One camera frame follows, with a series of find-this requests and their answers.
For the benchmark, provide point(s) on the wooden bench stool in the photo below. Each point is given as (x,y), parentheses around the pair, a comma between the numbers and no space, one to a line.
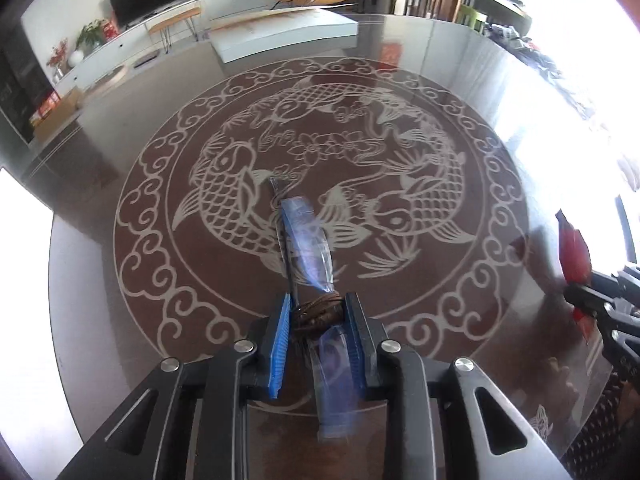
(176,27)

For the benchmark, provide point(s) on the black display cabinet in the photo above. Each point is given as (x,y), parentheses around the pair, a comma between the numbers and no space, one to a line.
(24,85)

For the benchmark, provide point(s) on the red packet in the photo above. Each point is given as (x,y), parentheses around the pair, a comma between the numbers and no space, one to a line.
(575,262)

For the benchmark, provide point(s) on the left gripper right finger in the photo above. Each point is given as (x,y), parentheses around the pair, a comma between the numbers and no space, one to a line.
(485,436)

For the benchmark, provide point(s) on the white storage box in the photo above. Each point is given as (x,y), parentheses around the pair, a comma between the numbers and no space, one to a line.
(36,423)

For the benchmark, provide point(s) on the leafy plant beside vase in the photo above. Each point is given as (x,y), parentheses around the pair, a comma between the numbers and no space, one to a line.
(92,36)

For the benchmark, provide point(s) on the red flower vase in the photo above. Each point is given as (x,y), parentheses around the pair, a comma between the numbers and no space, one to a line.
(58,61)

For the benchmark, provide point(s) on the white tv cabinet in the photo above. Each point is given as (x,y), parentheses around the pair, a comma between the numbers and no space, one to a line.
(134,42)

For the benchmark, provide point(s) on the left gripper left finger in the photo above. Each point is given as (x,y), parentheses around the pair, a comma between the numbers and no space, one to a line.
(188,420)

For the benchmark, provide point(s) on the wooden side table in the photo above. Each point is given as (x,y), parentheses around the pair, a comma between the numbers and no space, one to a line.
(503,12)

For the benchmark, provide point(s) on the clear plastic zip bag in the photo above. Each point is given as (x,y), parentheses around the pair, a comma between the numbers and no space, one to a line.
(317,317)

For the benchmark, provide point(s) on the cardboard box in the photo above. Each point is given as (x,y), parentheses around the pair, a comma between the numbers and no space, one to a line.
(55,111)

